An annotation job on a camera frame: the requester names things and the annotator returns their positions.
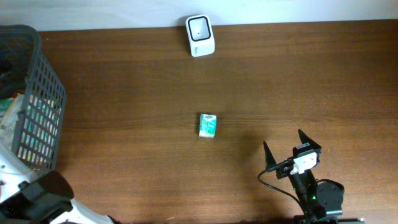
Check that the grey plastic mesh basket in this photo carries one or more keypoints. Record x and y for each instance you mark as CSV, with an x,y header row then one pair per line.
x,y
26,70

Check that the teal Kleenex tissue pack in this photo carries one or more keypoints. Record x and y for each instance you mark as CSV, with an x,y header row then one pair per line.
x,y
207,128

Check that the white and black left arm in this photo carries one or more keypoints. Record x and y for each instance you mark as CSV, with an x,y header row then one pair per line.
x,y
31,192

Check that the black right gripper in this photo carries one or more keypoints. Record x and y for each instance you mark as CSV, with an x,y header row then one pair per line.
x,y
305,140

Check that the white barcode scanner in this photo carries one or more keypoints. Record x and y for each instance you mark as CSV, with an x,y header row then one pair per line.
x,y
200,35

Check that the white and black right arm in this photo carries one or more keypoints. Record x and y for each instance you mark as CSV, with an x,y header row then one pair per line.
x,y
319,199

